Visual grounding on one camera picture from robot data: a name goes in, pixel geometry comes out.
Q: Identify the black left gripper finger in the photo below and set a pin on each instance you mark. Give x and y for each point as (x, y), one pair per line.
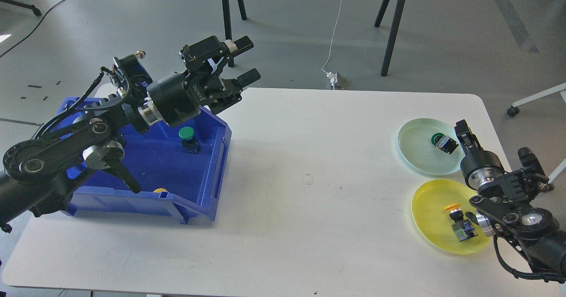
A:
(236, 47)
(235, 86)

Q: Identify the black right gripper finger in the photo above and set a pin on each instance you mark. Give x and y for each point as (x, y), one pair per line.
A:
(467, 140)

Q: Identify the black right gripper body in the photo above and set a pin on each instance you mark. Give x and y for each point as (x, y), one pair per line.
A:
(480, 167)

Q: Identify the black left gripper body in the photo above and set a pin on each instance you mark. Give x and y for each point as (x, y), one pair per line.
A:
(178, 97)

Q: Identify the green button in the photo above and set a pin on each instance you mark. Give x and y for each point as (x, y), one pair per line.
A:
(444, 143)
(188, 139)

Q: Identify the yellow button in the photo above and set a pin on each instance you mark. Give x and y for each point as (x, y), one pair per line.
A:
(462, 227)

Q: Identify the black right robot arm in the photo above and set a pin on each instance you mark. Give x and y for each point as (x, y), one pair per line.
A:
(504, 211)

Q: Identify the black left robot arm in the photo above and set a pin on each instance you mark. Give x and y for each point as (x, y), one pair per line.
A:
(41, 174)

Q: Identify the light green plate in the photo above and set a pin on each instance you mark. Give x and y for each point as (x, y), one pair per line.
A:
(415, 144)

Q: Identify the yellow plate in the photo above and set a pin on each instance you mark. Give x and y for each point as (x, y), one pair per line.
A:
(433, 221)

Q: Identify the black stand leg left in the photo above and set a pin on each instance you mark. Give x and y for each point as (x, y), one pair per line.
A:
(227, 16)

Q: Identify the black stand leg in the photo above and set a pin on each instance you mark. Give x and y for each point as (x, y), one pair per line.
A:
(227, 16)
(399, 8)

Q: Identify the blue plastic bin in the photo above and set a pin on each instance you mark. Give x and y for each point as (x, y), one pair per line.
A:
(157, 159)

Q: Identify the white power plug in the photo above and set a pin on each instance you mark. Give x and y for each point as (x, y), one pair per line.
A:
(335, 81)

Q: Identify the black stand leg right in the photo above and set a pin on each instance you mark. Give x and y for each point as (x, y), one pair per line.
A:
(399, 8)

